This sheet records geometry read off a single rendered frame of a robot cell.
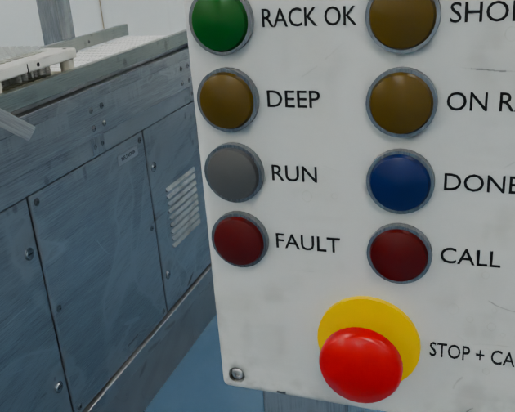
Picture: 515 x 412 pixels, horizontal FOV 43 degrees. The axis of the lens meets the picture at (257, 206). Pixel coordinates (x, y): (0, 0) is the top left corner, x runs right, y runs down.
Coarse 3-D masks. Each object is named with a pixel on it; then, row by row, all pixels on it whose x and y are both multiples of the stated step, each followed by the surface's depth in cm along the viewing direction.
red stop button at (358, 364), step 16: (336, 336) 31; (352, 336) 31; (368, 336) 31; (320, 352) 32; (336, 352) 31; (352, 352) 31; (368, 352) 30; (384, 352) 30; (320, 368) 32; (336, 368) 31; (352, 368) 31; (368, 368) 31; (384, 368) 30; (400, 368) 31; (336, 384) 32; (352, 384) 31; (368, 384) 31; (384, 384) 31; (352, 400) 32; (368, 400) 32
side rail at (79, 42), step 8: (96, 32) 179; (104, 32) 182; (112, 32) 186; (120, 32) 190; (64, 40) 167; (72, 40) 169; (80, 40) 172; (88, 40) 175; (96, 40) 179; (104, 40) 182; (80, 48) 172
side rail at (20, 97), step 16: (144, 48) 150; (160, 48) 157; (96, 64) 132; (112, 64) 138; (128, 64) 144; (48, 80) 119; (64, 80) 123; (80, 80) 128; (0, 96) 107; (16, 96) 111; (32, 96) 115; (48, 96) 119
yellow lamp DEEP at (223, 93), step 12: (204, 84) 30; (216, 84) 30; (228, 84) 30; (240, 84) 30; (204, 96) 31; (216, 96) 30; (228, 96) 30; (240, 96) 30; (252, 96) 30; (204, 108) 31; (216, 108) 31; (228, 108) 30; (240, 108) 30; (252, 108) 30; (216, 120) 31; (228, 120) 31; (240, 120) 31
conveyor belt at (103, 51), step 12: (132, 36) 194; (144, 36) 192; (156, 36) 190; (96, 48) 175; (108, 48) 174; (120, 48) 172; (180, 48) 170; (84, 60) 158; (144, 60) 153; (120, 72) 144; (84, 84) 132; (24, 108) 115
